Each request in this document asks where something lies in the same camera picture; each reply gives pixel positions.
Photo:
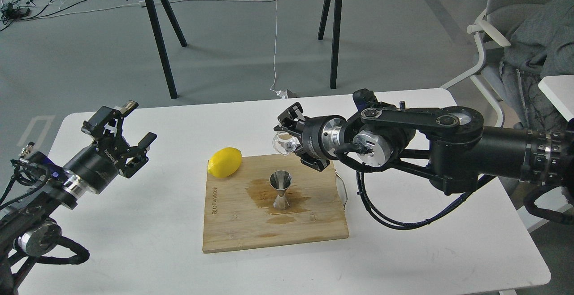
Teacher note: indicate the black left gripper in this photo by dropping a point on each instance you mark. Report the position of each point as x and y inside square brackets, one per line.
[96, 166]

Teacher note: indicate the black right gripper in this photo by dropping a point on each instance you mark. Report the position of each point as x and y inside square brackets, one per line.
[320, 136]

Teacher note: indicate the small clear glass cup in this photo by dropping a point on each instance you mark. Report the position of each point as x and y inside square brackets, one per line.
[285, 143]

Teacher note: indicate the steel double jigger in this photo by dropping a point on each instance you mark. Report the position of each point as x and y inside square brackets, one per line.
[280, 181]

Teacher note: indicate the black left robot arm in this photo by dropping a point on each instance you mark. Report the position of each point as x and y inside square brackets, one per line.
[28, 234]

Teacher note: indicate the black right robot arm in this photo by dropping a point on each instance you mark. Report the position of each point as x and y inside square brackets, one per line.
[449, 146]

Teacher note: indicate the bamboo cutting board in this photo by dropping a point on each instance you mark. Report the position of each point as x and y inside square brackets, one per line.
[239, 212]

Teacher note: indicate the yellow lemon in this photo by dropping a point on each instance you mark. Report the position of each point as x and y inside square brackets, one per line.
[224, 162]

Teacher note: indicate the seated person grey clothes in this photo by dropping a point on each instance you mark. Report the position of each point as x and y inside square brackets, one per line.
[540, 46]

